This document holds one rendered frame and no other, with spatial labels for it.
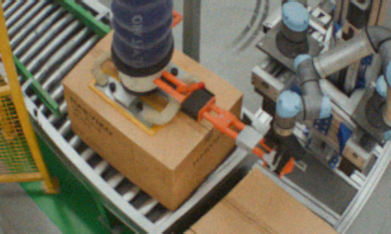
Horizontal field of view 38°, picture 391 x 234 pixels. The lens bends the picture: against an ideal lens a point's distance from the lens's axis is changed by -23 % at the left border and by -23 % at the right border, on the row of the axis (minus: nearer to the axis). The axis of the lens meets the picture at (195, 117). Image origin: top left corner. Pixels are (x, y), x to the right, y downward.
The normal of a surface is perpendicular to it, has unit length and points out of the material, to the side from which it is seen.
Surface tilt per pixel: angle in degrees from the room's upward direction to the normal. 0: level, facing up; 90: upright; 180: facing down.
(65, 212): 0
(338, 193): 0
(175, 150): 0
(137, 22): 78
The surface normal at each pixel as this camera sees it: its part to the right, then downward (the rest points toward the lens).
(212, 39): 0.01, -0.51
